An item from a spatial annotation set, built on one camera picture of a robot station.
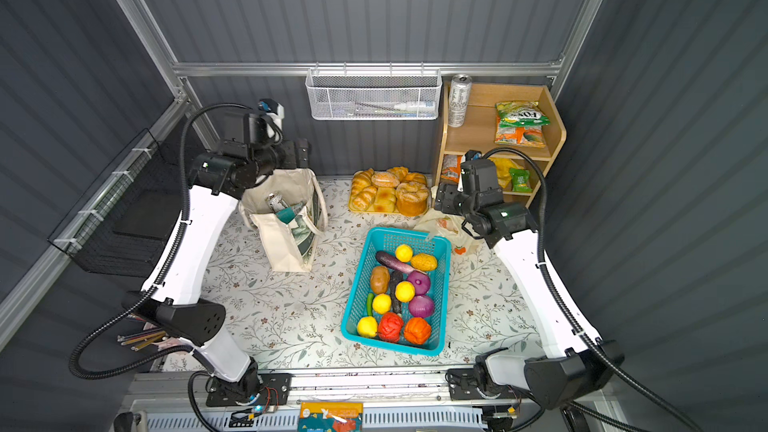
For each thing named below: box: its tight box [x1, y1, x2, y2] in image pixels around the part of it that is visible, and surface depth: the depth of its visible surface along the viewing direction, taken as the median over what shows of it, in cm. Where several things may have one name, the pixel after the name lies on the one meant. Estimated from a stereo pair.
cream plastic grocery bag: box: [414, 208, 483, 256], surface depth 90 cm
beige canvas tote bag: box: [239, 168, 328, 273], surface depth 88 cm
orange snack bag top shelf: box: [494, 118, 547, 148], surface depth 86 cm
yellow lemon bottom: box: [357, 316, 378, 338], surface depth 80 cm
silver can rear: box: [448, 74, 473, 128], surface depth 84 cm
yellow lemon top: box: [395, 244, 413, 263], surface depth 93 cm
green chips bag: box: [496, 101, 550, 128], surface depth 88 cm
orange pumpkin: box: [403, 317, 432, 345], surface depth 79 cm
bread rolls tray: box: [348, 166, 429, 217], surface depth 111 cm
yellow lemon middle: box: [394, 280, 415, 303], surface depth 85 cm
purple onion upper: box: [408, 270, 430, 295], surface depth 87 cm
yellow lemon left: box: [372, 293, 392, 315], surface depth 86 cm
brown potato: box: [370, 266, 391, 295], surface depth 89 cm
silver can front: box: [266, 193, 290, 213], surface depth 98 cm
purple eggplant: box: [376, 251, 427, 276], surface depth 95 cm
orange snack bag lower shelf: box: [441, 154, 463, 183], surface depth 98 cm
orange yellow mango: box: [411, 253, 438, 272], surface depth 93 cm
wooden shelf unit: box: [433, 83, 567, 207], surface depth 88 cm
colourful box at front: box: [297, 402, 364, 432], surface depth 71 cm
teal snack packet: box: [276, 206, 297, 224], surface depth 98 cm
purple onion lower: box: [408, 295, 434, 318], surface depth 83 cm
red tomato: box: [377, 312, 404, 343], surface depth 79 cm
